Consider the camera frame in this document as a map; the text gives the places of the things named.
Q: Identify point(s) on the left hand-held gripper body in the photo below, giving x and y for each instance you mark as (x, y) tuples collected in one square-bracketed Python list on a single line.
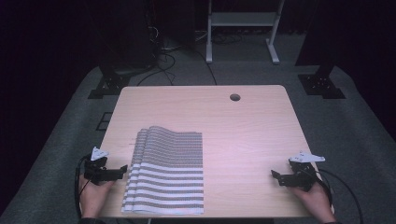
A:
[(95, 169)]

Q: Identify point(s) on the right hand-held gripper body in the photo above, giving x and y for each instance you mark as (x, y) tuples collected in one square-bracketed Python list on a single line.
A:
[(303, 172)]

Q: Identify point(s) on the person's left hand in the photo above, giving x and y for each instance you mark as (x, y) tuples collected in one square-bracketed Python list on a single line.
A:
[(95, 196)]

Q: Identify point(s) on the person's right hand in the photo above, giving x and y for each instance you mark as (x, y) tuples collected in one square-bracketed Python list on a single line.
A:
[(314, 202)]

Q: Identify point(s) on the dark floor socket plate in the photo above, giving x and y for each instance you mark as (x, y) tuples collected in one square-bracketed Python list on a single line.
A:
[(104, 121)]

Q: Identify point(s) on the black stand base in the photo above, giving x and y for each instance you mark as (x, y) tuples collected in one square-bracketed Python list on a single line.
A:
[(320, 84), (107, 84)]

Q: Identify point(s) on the white metal stand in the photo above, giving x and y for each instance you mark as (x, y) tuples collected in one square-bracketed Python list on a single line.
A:
[(243, 19)]

